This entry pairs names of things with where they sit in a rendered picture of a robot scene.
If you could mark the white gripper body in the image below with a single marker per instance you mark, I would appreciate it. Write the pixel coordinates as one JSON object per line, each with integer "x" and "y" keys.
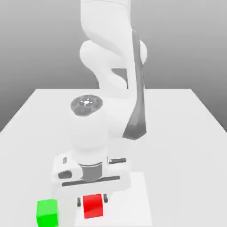
{"x": 113, "y": 186}

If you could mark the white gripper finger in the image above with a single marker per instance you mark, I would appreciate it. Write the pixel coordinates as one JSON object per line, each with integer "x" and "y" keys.
{"x": 79, "y": 202}
{"x": 105, "y": 198}

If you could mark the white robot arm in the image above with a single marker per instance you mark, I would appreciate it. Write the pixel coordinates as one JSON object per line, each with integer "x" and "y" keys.
{"x": 106, "y": 53}

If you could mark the small red cube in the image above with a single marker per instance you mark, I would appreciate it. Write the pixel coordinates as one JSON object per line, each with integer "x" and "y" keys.
{"x": 93, "y": 206}

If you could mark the small green cube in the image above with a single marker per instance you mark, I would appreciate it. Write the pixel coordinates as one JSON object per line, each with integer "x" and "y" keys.
{"x": 47, "y": 212}

